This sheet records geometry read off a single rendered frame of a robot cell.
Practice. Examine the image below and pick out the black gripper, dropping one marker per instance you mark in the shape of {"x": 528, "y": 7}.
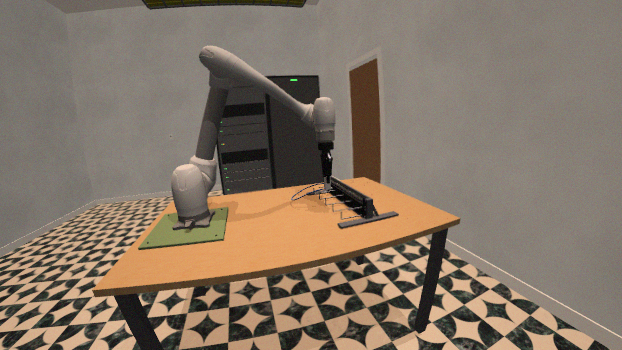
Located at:
{"x": 326, "y": 160}

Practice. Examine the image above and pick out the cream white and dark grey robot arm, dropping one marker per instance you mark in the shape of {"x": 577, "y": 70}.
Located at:
{"x": 190, "y": 186}

